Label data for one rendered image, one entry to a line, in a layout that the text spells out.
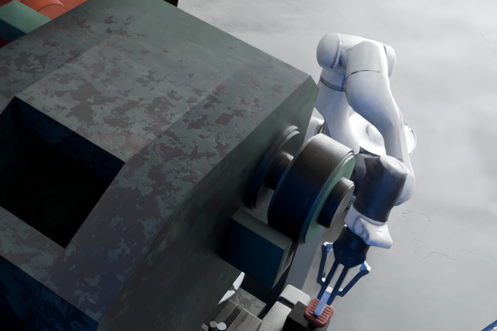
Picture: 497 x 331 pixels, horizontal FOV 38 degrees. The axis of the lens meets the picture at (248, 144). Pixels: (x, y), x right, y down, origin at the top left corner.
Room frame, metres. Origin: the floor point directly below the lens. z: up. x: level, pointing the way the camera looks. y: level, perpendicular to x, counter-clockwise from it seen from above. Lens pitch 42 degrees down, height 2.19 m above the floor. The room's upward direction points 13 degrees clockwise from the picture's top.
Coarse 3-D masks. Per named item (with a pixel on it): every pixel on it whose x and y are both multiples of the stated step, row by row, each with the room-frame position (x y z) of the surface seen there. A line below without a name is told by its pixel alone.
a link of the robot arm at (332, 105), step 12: (324, 84) 1.68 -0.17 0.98; (324, 96) 1.67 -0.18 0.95; (336, 96) 1.66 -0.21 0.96; (324, 108) 1.66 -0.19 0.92; (336, 108) 1.66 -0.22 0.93; (348, 108) 1.69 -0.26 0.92; (336, 120) 1.65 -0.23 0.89; (348, 120) 1.68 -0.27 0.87; (324, 132) 1.65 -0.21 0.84; (336, 132) 1.64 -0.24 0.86; (348, 132) 1.66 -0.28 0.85; (348, 144) 1.63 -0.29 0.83
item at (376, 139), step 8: (352, 120) 2.36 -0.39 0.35; (360, 120) 2.37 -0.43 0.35; (352, 128) 2.31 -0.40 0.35; (360, 128) 2.32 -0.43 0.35; (368, 128) 2.33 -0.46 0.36; (360, 136) 2.27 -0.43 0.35; (368, 136) 2.28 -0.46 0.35; (376, 136) 2.29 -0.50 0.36; (408, 136) 2.35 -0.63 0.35; (360, 144) 2.22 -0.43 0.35; (368, 144) 2.23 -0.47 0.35; (376, 144) 2.25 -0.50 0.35; (408, 144) 2.29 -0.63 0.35; (376, 152) 2.20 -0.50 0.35; (384, 152) 2.21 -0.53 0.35
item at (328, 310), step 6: (312, 300) 1.11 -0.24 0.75; (318, 300) 1.11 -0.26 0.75; (312, 306) 1.09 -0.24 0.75; (330, 306) 1.10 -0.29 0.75; (306, 312) 1.07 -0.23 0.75; (312, 312) 1.07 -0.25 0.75; (324, 312) 1.08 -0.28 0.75; (330, 312) 1.09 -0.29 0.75; (306, 318) 1.06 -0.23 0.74; (312, 318) 1.05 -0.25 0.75; (318, 318) 1.06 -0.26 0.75; (324, 318) 1.06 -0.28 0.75; (318, 324) 1.04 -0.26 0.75; (324, 324) 1.05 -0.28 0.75
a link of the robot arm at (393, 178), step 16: (368, 160) 1.27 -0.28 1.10; (384, 160) 1.23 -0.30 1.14; (352, 176) 1.24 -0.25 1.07; (368, 176) 1.21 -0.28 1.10; (384, 176) 1.19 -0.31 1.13; (400, 176) 1.20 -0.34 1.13; (368, 192) 1.18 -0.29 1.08; (384, 192) 1.17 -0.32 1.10; (400, 192) 1.19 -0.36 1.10; (368, 208) 1.16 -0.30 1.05; (384, 208) 1.16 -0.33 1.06
